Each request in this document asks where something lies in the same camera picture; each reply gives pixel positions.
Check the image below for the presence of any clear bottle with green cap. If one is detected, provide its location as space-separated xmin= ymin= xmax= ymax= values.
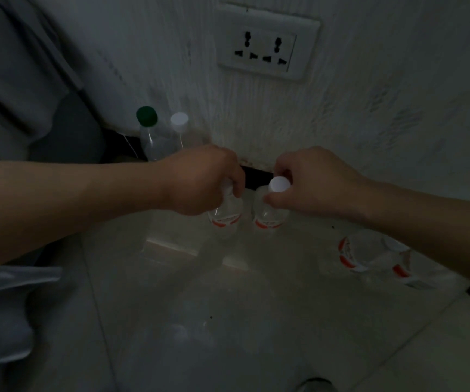
xmin=135 ymin=105 xmax=171 ymax=162

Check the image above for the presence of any person's left hand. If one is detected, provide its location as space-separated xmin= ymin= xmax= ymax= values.
xmin=158 ymin=143 xmax=246 ymax=217

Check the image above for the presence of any person's right hand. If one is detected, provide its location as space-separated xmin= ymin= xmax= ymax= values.
xmin=264 ymin=146 xmax=373 ymax=222

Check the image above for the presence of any clear bottle with white cap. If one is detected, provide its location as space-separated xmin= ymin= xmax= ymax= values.
xmin=169 ymin=112 xmax=212 ymax=155

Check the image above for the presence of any dark round object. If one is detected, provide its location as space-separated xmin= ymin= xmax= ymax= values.
xmin=295 ymin=377 xmax=338 ymax=392

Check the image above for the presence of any clear plastic bottle, red label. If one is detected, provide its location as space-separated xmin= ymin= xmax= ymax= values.
xmin=363 ymin=237 xmax=438 ymax=291
xmin=336 ymin=230 xmax=387 ymax=278

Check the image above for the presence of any grey cloth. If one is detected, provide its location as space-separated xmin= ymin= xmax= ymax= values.
xmin=0 ymin=263 xmax=65 ymax=374

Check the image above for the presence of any person's left forearm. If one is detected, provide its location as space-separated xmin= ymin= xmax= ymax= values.
xmin=0 ymin=158 xmax=166 ymax=279

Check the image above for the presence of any clear white-capped bottle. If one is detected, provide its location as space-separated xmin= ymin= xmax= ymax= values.
xmin=252 ymin=176 xmax=293 ymax=238

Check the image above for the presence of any person's right forearm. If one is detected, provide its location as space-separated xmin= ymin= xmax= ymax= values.
xmin=363 ymin=179 xmax=470 ymax=298

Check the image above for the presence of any white wall power socket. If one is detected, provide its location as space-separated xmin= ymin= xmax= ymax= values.
xmin=215 ymin=1 xmax=321 ymax=82

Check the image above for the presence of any grey bed sheet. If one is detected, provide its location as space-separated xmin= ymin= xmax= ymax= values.
xmin=0 ymin=0 xmax=111 ymax=164

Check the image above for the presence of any clear bottle with red label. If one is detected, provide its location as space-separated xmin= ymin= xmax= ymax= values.
xmin=206 ymin=179 xmax=245 ymax=242

